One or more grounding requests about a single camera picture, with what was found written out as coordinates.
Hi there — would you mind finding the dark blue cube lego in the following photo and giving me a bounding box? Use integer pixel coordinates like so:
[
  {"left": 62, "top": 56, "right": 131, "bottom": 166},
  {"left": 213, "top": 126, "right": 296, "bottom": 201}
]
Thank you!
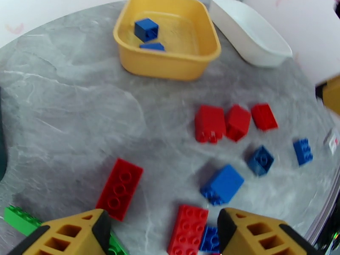
[{"left": 134, "top": 17, "right": 159, "bottom": 43}]

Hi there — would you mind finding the big blue lego brick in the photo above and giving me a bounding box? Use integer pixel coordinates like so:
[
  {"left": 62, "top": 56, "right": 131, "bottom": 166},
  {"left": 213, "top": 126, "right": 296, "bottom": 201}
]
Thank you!
[{"left": 199, "top": 164, "right": 245, "bottom": 207}]

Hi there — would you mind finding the white plastic container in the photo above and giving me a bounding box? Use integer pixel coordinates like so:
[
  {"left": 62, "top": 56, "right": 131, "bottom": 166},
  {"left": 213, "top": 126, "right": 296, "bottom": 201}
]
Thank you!
[{"left": 208, "top": 0, "right": 293, "bottom": 68}]

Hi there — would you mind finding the dark blue square lego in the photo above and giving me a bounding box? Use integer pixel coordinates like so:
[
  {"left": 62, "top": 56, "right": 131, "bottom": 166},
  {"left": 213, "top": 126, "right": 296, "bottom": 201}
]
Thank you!
[{"left": 246, "top": 144, "right": 275, "bottom": 177}]

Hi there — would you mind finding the long red lego brick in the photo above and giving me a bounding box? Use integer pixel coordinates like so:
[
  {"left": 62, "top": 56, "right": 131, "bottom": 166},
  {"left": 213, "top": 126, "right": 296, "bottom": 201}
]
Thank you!
[
  {"left": 167, "top": 204, "right": 210, "bottom": 255},
  {"left": 95, "top": 158, "right": 144, "bottom": 222}
]

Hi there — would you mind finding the short red lego brick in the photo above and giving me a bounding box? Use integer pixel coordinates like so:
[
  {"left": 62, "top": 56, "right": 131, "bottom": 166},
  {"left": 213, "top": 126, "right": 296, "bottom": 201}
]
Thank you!
[{"left": 250, "top": 102, "right": 279, "bottom": 132}]

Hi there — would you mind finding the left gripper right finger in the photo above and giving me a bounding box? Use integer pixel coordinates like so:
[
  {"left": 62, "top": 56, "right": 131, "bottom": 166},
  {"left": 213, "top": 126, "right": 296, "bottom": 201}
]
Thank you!
[{"left": 217, "top": 207, "right": 323, "bottom": 255}]

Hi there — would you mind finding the white label sticker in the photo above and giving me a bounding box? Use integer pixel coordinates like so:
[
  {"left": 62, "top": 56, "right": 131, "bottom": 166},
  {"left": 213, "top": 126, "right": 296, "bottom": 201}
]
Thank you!
[{"left": 323, "top": 128, "right": 340, "bottom": 156}]

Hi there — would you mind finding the blue sloped lego brick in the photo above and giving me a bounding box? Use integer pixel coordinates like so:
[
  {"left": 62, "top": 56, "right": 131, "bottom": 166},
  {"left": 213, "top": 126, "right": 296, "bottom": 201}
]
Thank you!
[{"left": 139, "top": 42, "right": 166, "bottom": 52}]

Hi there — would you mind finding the tall red lego brick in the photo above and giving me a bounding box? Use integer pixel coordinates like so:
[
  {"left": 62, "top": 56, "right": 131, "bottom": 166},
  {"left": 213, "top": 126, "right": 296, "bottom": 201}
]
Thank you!
[
  {"left": 224, "top": 104, "right": 252, "bottom": 142},
  {"left": 194, "top": 105, "right": 227, "bottom": 144}
]

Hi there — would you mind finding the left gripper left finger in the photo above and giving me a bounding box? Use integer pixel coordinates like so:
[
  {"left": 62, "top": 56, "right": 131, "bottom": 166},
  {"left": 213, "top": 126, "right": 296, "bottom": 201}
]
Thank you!
[{"left": 6, "top": 208, "right": 112, "bottom": 255}]

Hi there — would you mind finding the small blue lego brick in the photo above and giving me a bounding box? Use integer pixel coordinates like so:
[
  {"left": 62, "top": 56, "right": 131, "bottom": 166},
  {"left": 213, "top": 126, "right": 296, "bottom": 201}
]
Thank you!
[{"left": 199, "top": 225, "right": 221, "bottom": 254}]

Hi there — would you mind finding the yellow plastic container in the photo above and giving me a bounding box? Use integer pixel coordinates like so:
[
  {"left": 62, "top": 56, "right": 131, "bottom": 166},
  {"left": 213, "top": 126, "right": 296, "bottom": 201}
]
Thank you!
[{"left": 113, "top": 0, "right": 222, "bottom": 82}]

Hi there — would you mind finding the green lego brick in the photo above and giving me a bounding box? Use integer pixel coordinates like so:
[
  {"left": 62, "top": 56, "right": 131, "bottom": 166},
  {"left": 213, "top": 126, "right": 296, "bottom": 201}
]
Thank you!
[
  {"left": 107, "top": 230, "right": 130, "bottom": 255},
  {"left": 3, "top": 205, "right": 43, "bottom": 237}
]

